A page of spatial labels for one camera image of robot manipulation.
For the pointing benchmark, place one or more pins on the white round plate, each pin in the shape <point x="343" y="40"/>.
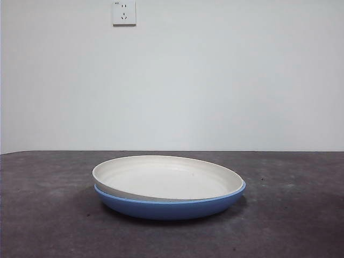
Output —
<point x="166" y="180"/>

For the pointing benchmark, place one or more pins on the blue round plate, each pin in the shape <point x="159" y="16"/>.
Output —
<point x="166" y="211"/>

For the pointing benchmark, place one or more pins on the white wall socket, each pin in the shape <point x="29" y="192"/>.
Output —
<point x="124" y="13"/>

